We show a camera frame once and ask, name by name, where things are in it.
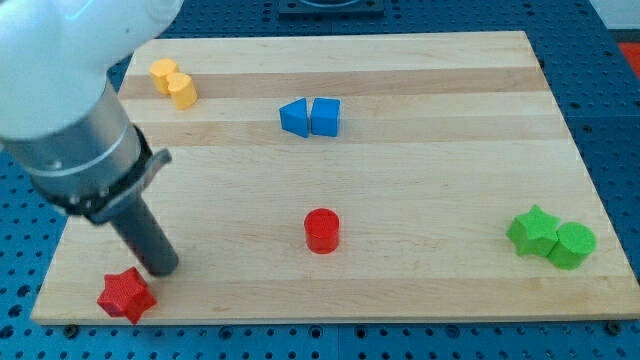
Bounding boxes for red cylinder block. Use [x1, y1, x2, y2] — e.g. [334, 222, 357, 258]
[304, 208, 340, 254]

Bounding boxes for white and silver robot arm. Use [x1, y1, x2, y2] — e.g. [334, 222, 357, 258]
[1, 0, 183, 224]

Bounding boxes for green star block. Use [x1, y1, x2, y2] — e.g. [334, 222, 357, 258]
[506, 205, 560, 257]

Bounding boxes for red star block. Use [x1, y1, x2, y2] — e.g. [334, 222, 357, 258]
[96, 267, 157, 324]

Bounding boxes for blue cube block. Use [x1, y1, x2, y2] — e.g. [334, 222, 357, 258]
[310, 98, 341, 137]

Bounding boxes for blue triangle block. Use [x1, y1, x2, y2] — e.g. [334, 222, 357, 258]
[279, 98, 310, 138]

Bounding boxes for light wooden board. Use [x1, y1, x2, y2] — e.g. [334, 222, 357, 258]
[30, 30, 640, 326]

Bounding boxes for yellow cylinder block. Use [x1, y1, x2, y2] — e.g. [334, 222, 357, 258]
[167, 72, 198, 110]

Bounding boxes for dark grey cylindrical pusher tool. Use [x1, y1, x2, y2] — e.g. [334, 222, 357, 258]
[110, 197, 179, 277]

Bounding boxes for yellow hexagon block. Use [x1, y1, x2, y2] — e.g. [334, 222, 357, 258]
[149, 58, 179, 95]

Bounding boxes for green cylinder block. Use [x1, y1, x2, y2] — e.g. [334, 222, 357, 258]
[547, 222, 597, 270]

